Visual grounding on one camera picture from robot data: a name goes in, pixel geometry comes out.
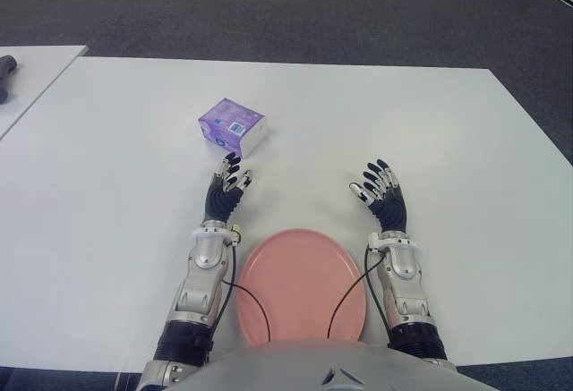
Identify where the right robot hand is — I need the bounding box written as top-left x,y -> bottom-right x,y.
347,157 -> 409,234

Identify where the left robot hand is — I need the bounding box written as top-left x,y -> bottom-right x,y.
203,151 -> 255,226

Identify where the purple tissue paper pack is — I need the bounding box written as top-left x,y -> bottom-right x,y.
198,98 -> 268,159

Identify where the pink round plate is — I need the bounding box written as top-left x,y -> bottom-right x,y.
235,228 -> 367,347

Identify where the grey robot torso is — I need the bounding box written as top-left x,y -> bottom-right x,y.
176,338 -> 489,391

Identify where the black handheld tool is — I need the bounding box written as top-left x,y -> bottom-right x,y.
0,55 -> 18,102

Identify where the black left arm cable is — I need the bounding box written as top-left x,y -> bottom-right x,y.
203,238 -> 272,356

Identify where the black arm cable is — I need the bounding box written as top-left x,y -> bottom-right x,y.
326,245 -> 390,343
203,238 -> 272,356

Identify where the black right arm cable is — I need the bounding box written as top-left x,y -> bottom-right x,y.
326,245 -> 390,343

